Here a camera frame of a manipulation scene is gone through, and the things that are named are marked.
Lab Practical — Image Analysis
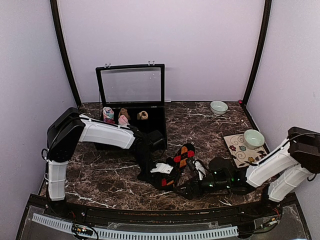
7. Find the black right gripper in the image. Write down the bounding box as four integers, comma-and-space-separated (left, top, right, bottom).
174, 174, 232, 201

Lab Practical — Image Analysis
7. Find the black argyle orange red sock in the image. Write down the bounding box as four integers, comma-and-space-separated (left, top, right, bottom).
150, 143, 195, 191

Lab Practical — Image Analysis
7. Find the striped beige maroon sock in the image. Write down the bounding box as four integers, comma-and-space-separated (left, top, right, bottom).
137, 111, 149, 120

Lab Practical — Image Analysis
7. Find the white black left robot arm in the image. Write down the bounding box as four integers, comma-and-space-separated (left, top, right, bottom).
41, 107, 167, 218

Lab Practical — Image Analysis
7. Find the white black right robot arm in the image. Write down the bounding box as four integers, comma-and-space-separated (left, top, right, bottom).
174, 127, 320, 217

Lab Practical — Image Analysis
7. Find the square floral plate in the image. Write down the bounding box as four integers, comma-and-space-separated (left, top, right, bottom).
223, 133, 268, 169

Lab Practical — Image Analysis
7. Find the pink white rolled sock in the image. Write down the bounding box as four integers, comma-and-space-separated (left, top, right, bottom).
118, 115, 130, 126

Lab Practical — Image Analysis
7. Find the brown rolled sock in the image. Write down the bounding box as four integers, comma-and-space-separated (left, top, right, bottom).
118, 108, 131, 120

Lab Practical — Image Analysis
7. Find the pale green bowl on plate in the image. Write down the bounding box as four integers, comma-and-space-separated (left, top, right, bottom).
243, 129, 265, 150

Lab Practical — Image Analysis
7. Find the magenta rolled sock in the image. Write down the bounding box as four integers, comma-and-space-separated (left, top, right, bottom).
103, 118, 115, 124

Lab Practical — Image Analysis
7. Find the multicolour rolled sock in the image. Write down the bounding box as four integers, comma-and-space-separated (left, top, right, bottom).
102, 107, 114, 120

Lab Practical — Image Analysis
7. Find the small circuit board right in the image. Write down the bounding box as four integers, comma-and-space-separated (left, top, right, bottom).
261, 217, 280, 228

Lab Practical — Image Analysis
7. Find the small circuit board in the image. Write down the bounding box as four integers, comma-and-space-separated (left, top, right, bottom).
71, 224, 94, 238
261, 217, 280, 228

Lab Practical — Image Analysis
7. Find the black box with glass lid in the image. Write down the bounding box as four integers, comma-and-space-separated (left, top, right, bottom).
95, 63, 168, 150

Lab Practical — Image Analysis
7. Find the pale green bowl at back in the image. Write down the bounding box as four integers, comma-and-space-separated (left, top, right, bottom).
210, 100, 229, 116

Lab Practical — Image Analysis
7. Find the small circuit board left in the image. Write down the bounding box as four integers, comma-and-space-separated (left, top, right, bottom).
71, 224, 94, 238

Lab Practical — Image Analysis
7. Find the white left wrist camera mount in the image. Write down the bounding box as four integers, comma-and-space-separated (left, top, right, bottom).
150, 162, 174, 174

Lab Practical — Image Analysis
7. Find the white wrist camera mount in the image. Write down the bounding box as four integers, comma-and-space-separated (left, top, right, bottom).
150, 162, 174, 174
193, 160, 206, 181

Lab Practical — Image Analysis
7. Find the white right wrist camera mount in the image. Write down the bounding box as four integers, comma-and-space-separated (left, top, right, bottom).
193, 160, 206, 181

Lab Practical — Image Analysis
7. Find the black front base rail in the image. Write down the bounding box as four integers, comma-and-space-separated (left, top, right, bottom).
29, 194, 283, 226

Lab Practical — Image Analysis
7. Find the white slotted cable duct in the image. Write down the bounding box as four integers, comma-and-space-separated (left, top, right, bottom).
31, 212, 239, 240

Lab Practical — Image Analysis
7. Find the black left frame post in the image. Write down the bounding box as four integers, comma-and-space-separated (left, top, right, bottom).
49, 0, 82, 107

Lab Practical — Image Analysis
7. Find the black frame post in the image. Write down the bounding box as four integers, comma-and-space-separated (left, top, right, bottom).
49, 0, 82, 107
242, 0, 272, 108

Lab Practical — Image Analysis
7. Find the black right frame post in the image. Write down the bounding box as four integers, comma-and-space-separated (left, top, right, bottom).
242, 0, 272, 108

